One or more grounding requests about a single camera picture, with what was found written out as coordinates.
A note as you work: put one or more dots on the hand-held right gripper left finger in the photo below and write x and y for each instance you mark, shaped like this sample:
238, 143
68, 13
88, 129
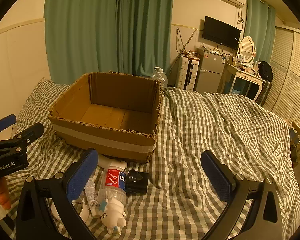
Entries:
82, 175

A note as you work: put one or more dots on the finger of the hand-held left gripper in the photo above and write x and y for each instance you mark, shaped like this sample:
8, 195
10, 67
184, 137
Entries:
31, 132
5, 121

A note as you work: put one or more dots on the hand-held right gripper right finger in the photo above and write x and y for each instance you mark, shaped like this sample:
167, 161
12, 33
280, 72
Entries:
215, 175

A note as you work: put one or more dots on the white cream tube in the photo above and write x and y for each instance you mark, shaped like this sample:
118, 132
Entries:
91, 195

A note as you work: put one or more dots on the white cylinder bottle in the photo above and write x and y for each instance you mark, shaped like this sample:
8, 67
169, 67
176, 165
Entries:
107, 162

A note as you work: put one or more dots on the clear plastic bottle red label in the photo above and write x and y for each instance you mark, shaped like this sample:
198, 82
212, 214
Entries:
112, 182

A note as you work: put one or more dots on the white tape roll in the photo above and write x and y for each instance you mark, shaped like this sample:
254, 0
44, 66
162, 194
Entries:
83, 210

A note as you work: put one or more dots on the cardboard box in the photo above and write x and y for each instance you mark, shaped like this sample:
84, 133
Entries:
102, 140

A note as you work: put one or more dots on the white toy figure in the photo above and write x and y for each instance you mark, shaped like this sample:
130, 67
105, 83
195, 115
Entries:
115, 212

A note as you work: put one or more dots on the black plastic case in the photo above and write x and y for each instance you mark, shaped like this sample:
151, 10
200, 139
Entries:
140, 182

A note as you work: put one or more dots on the person's left hand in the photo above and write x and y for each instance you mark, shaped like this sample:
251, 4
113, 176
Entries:
2, 192

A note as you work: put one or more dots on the grey checkered pillow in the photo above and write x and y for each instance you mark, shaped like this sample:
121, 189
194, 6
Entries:
40, 97

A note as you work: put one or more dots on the grey checkered blanket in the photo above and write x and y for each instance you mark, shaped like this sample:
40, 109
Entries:
215, 135

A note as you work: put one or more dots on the wooden chair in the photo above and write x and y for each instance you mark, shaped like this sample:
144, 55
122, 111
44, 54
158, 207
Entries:
297, 132

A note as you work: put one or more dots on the dark suitcase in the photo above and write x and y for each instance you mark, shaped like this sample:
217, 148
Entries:
265, 92

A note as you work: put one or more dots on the grey small fridge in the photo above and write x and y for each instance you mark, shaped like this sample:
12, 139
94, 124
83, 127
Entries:
210, 72

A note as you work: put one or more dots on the white dressing table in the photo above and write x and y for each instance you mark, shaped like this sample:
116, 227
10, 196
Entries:
242, 75

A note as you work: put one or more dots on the white suitcase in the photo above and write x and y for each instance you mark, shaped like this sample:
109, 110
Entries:
185, 72

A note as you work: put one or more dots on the large clear water jug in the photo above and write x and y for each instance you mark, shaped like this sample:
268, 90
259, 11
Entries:
160, 78

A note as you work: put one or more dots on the wide green curtain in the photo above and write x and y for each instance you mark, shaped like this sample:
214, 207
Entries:
82, 30

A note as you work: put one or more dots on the black bag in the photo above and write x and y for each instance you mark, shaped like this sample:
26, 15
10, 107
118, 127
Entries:
265, 71

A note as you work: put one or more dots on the white louvred wardrobe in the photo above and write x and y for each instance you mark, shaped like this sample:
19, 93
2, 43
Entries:
290, 80

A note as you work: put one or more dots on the wooden broom stick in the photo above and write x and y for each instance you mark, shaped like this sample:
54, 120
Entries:
182, 52

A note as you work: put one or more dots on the white oval mirror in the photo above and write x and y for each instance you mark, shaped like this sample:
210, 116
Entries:
247, 47

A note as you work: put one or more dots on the narrow green curtain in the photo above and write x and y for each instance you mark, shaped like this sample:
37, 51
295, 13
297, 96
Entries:
260, 30

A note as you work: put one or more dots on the black wall television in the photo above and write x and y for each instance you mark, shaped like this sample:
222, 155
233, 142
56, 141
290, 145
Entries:
220, 32

